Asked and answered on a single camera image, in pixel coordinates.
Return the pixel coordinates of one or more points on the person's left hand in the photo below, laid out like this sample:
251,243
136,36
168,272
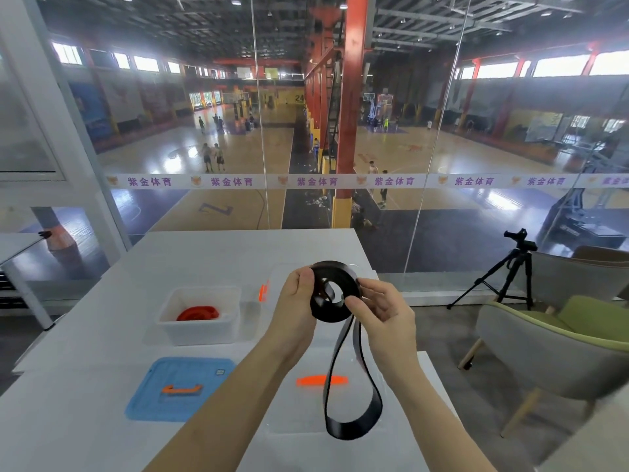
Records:
290,314

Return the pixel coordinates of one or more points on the person's right hand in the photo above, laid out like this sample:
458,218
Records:
388,329

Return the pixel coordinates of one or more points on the person's right thumb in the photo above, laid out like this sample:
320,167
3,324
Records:
357,304

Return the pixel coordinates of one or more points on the person's left thumb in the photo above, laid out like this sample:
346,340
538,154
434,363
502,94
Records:
308,284

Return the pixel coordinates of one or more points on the black resistance band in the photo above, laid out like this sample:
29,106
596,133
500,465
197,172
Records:
328,312

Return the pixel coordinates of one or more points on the person's right forearm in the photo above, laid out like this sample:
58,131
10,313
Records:
432,417

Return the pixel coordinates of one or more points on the person's left forearm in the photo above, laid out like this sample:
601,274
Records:
236,403

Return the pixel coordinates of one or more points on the clear bin with orange latch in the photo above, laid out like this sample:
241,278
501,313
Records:
253,319

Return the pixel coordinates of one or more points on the yellow column padding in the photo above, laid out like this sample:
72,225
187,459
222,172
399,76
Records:
342,213

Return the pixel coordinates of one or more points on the white printed window strip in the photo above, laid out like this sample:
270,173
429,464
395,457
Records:
314,181

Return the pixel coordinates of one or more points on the red resistance band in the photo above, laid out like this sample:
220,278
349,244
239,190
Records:
197,314

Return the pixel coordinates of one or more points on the clear bin lid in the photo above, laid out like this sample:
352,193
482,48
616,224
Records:
295,412

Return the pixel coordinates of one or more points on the clear plastic bin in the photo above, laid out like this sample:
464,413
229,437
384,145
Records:
169,326

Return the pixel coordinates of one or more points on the black tripod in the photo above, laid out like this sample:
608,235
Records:
517,270

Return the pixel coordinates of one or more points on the basketball hoop with backboard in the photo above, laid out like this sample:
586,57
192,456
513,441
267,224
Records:
377,105

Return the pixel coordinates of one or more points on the red steel column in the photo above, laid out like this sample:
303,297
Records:
353,93

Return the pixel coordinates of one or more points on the grey armchair with wooden legs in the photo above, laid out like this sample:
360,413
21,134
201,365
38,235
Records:
550,358

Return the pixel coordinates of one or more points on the blue bin lid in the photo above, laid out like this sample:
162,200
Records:
147,403

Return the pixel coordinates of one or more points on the beige armchair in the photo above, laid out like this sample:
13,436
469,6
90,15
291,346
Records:
575,277

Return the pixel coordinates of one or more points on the green seat cushion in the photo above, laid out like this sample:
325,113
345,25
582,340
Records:
589,319

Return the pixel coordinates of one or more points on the basketball hoop stand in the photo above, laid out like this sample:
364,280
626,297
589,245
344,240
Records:
585,201

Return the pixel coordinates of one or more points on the white side table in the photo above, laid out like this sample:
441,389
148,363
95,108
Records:
19,270

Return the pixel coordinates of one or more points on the black camera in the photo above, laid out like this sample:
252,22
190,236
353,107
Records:
520,239

